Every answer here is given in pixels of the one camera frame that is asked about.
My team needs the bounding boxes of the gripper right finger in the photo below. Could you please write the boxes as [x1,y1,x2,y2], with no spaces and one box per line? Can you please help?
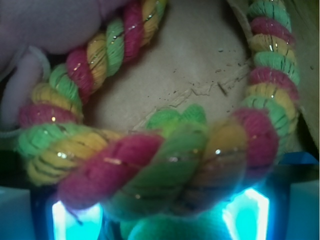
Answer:
[222,181,320,240]

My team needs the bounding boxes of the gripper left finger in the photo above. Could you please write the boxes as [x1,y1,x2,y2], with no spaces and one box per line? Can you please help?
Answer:
[0,186,104,240]

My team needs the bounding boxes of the green plush animal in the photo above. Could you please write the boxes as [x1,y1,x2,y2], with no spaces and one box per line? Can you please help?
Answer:
[104,104,222,240]

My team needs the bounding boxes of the pink plush animal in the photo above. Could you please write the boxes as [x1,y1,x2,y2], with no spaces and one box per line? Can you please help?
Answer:
[0,0,127,131]

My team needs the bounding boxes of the multicolour twisted rope toy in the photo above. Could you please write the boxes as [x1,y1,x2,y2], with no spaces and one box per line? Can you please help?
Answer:
[18,0,300,219]

